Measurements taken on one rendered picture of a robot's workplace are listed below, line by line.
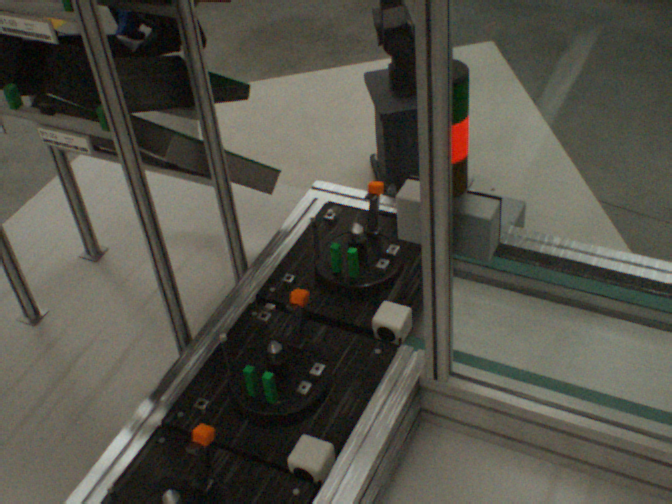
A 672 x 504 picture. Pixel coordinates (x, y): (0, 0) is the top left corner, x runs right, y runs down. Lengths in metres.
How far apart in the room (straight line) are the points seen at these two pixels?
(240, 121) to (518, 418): 0.99
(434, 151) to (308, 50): 3.00
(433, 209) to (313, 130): 0.88
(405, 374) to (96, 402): 0.49
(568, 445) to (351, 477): 0.30
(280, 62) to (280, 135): 2.01
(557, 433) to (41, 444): 0.74
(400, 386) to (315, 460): 0.18
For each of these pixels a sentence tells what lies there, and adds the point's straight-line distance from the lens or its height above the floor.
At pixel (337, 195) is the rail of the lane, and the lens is 1.55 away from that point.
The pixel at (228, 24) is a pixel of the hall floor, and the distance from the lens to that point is 4.26.
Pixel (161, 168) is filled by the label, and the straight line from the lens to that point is 1.42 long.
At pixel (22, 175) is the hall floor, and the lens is 3.56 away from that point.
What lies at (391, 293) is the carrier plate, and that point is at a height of 0.97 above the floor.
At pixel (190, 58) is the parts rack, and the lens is 1.25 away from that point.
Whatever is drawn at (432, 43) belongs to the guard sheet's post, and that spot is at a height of 1.47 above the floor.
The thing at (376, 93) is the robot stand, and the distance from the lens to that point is 1.61.
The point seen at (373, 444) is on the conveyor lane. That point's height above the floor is 0.96.
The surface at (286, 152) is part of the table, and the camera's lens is 1.84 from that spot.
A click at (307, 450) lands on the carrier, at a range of 1.15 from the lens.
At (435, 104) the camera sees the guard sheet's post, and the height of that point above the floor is 1.40.
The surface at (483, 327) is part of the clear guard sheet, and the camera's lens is 1.15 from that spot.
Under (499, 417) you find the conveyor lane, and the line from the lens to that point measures 1.25.
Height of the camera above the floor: 1.91
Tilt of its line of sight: 42 degrees down
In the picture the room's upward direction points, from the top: 7 degrees counter-clockwise
